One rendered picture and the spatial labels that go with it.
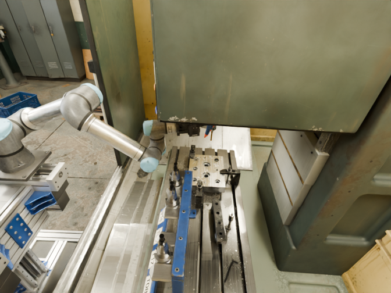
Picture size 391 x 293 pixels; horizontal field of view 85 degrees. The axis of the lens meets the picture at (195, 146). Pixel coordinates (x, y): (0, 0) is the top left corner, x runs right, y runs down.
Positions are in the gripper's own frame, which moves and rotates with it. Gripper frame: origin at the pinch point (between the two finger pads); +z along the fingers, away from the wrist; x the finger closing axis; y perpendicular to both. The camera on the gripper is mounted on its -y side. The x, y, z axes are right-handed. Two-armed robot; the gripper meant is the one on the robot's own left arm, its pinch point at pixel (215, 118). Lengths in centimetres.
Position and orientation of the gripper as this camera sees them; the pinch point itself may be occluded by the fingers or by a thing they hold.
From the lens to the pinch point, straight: 107.1
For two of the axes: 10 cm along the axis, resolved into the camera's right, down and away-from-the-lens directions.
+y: 0.1, 7.9, 6.1
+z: 9.9, -1.0, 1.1
